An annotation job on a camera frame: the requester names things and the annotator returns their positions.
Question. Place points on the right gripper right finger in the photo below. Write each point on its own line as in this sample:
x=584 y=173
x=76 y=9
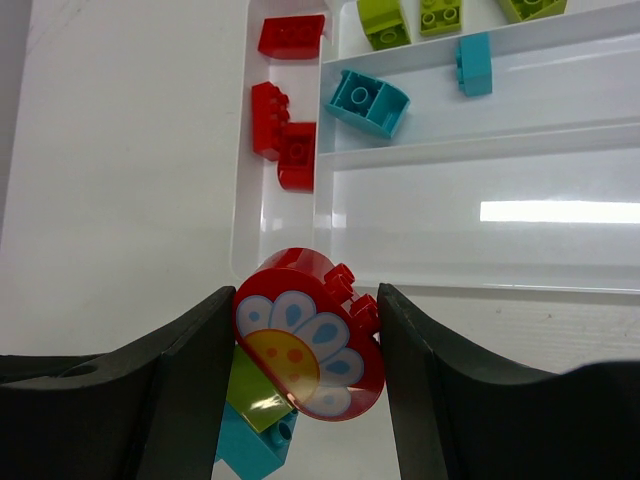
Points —
x=460 y=411

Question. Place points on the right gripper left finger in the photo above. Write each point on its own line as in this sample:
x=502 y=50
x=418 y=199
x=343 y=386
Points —
x=151 y=409

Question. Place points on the green lego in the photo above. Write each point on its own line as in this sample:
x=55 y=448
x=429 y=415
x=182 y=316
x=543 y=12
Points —
x=252 y=394

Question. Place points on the teal stepped lego brick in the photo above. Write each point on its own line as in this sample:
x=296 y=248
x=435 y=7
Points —
x=249 y=454

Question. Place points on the red flower lego brick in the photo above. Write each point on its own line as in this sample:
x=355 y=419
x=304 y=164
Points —
x=300 y=319

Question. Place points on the red arch lego brick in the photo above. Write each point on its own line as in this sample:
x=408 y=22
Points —
x=296 y=165

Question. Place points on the red slope lego brick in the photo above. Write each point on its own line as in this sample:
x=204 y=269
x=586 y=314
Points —
x=270 y=114

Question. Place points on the teal rounded lego brick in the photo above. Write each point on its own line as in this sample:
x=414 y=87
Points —
x=368 y=104

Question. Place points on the teal square lego brick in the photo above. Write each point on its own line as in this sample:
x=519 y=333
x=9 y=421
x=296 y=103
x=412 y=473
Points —
x=474 y=65

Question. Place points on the red wedge lego brick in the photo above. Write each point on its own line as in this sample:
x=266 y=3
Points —
x=292 y=38

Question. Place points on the green square lego brick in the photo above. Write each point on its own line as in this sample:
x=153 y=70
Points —
x=440 y=17

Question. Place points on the small green lego brick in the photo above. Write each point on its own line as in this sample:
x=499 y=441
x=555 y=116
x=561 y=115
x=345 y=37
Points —
x=383 y=23

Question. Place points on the white compartment tray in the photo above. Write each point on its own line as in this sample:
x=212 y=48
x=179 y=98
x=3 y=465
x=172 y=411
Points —
x=535 y=185

